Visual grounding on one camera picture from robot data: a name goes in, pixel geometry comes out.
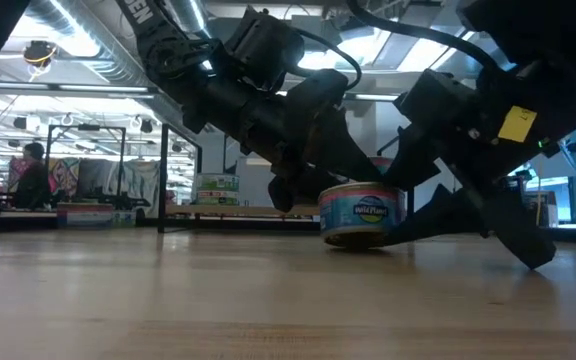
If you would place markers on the silver ventilation duct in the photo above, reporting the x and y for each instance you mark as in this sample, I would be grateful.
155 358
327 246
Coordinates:
83 40

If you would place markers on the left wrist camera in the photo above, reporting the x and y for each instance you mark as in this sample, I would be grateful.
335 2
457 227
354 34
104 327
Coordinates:
263 45

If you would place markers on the ceiling strip light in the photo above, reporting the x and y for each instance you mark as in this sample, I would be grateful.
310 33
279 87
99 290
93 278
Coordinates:
93 89
375 97

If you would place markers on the black ceiling-hung device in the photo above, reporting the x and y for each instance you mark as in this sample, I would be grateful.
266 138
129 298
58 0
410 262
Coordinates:
39 52

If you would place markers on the black garment rack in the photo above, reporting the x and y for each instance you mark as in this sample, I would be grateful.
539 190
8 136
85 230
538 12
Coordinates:
85 127

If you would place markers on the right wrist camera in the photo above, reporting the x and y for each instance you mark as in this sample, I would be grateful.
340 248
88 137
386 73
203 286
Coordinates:
433 97

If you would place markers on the blue-label pull-tab tuna can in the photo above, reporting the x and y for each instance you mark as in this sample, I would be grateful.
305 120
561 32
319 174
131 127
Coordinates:
360 212
85 217
380 164

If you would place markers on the colourful hanging cloth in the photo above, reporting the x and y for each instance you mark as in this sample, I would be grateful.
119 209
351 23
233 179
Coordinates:
65 175

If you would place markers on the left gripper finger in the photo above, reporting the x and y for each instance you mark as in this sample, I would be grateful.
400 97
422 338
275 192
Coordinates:
293 192
343 150

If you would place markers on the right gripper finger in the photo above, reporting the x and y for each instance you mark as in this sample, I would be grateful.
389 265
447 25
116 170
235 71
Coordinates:
413 160
468 215

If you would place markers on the person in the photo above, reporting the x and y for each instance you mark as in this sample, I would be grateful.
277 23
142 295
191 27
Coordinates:
33 185

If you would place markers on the yellow sticker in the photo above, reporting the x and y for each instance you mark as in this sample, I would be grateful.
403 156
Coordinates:
518 125

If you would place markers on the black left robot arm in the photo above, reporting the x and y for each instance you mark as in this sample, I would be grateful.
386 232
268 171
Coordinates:
158 45

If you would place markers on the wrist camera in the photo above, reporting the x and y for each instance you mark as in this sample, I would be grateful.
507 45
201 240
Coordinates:
263 45
433 97

